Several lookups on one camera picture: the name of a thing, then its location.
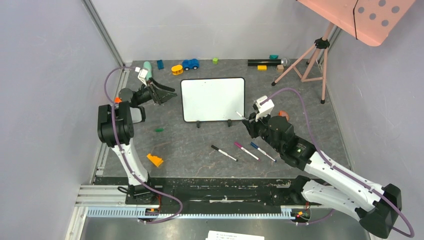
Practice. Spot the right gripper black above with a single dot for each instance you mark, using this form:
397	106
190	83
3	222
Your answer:
254	125

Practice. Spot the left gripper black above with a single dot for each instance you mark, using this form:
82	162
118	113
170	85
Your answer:
160	96

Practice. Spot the green whiteboard marker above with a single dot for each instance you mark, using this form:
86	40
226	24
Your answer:
240	115

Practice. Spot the white whiteboard black frame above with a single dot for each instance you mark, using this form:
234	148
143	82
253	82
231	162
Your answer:
213	99

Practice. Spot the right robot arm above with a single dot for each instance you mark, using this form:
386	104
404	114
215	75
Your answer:
374	206

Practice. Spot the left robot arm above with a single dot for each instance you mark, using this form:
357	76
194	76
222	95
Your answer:
115	128

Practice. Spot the blue capped whiteboard marker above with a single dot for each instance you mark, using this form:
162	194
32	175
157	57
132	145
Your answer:
262	151

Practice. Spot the purple capped whiteboard marker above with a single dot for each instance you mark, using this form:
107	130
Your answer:
246	151

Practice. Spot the black capped whiteboard marker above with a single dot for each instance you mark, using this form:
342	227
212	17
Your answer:
224	153

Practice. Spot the dark blue block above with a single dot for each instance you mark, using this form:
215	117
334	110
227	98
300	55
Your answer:
160	64

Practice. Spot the yellow oval toy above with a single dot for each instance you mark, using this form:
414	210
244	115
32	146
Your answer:
177	69

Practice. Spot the orange rounded toy brick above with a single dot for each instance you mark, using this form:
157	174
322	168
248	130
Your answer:
284	114

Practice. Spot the mint green toy marker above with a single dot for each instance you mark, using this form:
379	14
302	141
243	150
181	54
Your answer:
147	65

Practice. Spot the blue toy car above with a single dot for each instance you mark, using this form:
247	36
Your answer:
190	64

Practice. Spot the yellow block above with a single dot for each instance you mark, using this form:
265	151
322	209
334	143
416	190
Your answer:
262	68

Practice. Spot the beige wooden block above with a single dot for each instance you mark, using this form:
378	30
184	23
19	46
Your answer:
280	68

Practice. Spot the black cylinder tube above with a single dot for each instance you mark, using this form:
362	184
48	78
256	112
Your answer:
264	62

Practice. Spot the clear round bulb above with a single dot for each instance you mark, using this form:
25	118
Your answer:
285	62

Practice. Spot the orange wedge toy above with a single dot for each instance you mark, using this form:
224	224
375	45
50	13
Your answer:
155	160

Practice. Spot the pink tripod stand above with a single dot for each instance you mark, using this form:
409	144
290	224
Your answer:
320	45

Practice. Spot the white paper sheet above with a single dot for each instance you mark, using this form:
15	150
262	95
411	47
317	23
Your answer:
220	235

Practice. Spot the pink perforated panel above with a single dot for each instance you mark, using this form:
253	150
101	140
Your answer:
369	21

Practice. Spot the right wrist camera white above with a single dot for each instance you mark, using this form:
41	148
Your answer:
263	107

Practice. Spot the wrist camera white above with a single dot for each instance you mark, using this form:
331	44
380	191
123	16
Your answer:
142	75
263	107

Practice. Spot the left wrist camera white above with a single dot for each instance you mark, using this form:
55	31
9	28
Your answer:
142	75

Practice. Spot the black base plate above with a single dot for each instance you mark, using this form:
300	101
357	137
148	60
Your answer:
224	195

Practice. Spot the light blue cable duct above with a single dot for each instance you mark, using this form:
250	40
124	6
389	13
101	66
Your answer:
142	213

